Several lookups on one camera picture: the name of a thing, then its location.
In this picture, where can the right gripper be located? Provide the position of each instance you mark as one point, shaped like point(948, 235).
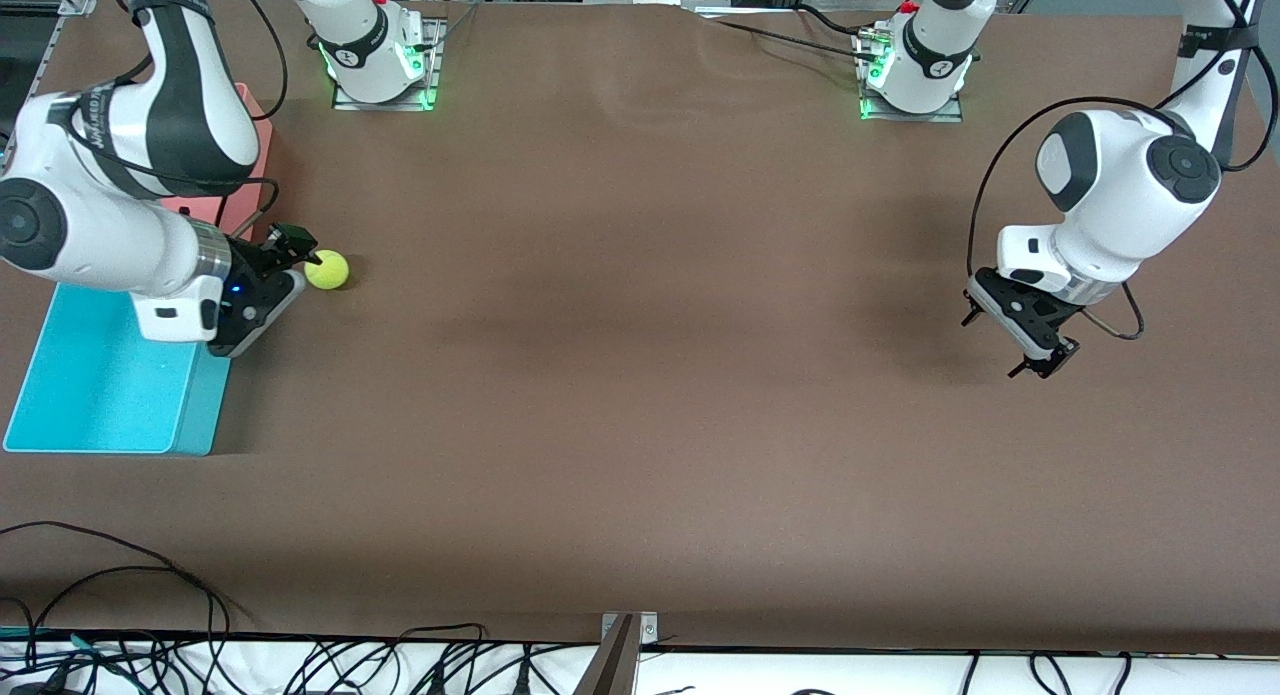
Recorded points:
point(247, 263)

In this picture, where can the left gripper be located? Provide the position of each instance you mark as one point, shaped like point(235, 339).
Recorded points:
point(1052, 327)

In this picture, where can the yellow-green tennis ball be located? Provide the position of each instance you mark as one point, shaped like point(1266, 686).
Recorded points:
point(327, 269)

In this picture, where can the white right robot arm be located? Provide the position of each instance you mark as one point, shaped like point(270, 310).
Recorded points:
point(100, 235)

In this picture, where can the pink plastic bin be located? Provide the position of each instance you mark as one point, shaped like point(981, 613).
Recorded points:
point(265, 135)

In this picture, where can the blue plastic bin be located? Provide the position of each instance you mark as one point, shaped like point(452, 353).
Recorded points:
point(100, 395)

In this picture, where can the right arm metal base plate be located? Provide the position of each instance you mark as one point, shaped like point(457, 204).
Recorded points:
point(432, 75)

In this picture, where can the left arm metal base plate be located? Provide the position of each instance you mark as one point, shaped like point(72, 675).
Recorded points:
point(952, 113)

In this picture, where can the small metal bracket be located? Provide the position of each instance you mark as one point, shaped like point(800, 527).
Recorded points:
point(648, 627)

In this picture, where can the grey aluminium camera post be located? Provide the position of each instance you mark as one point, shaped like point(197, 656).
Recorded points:
point(612, 665)

